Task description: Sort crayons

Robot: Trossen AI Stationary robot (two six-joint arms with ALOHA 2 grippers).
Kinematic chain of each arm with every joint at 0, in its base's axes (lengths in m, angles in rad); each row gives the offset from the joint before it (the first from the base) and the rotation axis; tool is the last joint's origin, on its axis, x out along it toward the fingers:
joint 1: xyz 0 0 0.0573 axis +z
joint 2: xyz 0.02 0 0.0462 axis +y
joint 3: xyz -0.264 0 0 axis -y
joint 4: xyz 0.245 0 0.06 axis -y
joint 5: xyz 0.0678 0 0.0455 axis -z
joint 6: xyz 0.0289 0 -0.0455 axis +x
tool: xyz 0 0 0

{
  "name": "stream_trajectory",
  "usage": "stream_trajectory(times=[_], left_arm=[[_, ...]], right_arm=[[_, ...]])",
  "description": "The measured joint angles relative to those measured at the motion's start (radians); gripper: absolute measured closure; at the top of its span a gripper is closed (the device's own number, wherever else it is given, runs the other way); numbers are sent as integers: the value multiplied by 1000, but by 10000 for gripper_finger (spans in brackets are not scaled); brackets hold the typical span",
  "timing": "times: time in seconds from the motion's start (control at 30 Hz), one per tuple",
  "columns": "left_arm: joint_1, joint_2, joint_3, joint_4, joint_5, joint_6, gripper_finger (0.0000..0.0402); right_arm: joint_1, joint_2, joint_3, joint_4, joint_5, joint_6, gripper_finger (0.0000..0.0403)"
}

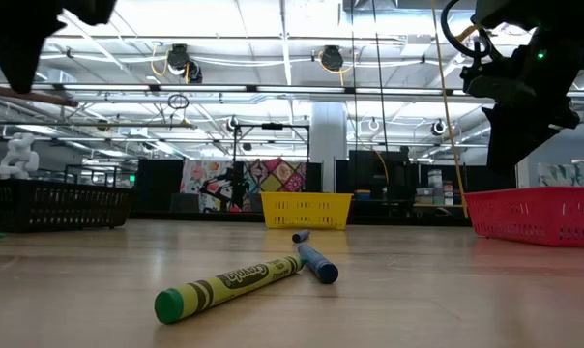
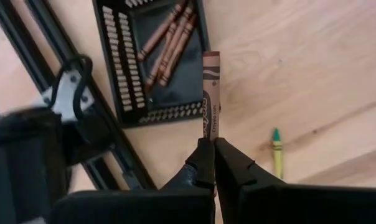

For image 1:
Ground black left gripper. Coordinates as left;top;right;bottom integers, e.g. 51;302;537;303
0;0;67;96

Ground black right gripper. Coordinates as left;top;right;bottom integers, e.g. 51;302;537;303
482;26;584;171

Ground brown crayon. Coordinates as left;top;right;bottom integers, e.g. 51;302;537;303
0;82;80;108

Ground red plastic basket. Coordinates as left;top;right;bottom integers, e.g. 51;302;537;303
464;187;584;249

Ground black plastic basket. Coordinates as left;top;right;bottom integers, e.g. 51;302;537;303
0;177;135;234

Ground wide black panel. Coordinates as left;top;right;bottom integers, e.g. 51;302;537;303
417;162;519;205

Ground stacked storage boxes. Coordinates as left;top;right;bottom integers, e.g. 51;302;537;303
414;168;463;207

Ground black metal railing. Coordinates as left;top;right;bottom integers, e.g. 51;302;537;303
63;163;119;190

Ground white pillar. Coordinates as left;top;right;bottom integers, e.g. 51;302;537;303
310;101;349;194

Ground yellow plastic basket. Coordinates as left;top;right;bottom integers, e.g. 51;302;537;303
259;191;355;231

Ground colourful patterned quilt panel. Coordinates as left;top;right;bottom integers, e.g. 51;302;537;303
179;158;308;214

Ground long ceiling light bar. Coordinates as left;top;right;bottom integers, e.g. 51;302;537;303
35;83;467;97

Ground abstract wall painting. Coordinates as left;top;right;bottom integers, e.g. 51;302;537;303
536;160;584;189

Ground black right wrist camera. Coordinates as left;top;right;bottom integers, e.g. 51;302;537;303
459;62;518;100

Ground yellow hanging cable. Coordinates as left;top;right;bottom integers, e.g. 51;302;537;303
429;0;470;220

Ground yellow cable tag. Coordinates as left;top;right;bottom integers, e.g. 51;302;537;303
457;23;481;44

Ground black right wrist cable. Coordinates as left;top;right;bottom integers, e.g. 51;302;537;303
440;0;492;61

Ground black cable with coil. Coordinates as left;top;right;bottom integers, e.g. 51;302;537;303
371;0;391;160

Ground hanging black cable loop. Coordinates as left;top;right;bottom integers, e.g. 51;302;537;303
166;93;190;111

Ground black ceiling cable reel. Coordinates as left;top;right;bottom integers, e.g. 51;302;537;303
165;43;204;85
317;44;346;74

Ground thin black hanging cable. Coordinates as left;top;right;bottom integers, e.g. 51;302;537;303
350;0;360;156

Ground black metal stand frame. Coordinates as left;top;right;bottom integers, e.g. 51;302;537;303
231;122;312;194

